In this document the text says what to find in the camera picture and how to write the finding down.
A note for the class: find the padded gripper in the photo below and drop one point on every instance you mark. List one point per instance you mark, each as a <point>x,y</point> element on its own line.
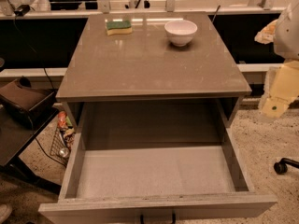
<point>288,36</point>

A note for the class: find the grey top drawer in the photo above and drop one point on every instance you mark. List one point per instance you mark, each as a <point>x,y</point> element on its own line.
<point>118,185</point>

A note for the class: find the grey cabinet with glossy top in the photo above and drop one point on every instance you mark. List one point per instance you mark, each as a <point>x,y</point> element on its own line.
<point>141,91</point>

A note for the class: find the crumpled yellowish cloth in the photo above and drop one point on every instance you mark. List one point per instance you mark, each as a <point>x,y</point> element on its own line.
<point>266,35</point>

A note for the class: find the black office chair caster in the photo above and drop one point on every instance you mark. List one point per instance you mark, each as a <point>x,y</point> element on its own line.
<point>281,167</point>

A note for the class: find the white ceramic bowl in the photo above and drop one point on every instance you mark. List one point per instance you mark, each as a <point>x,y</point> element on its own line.
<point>180,32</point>

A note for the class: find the green and yellow sponge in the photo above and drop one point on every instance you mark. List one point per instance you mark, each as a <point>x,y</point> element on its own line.
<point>119,27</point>

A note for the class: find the dark brown box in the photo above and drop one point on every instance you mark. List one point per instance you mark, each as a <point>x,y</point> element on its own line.
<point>24,103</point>

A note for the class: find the black side table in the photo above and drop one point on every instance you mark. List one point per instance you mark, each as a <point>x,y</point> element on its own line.
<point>14,139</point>

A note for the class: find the black drawer handle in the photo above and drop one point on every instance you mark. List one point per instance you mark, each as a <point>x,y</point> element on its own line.
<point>155,219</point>

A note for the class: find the wire basket with items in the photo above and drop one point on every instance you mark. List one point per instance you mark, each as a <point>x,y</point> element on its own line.
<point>63,139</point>

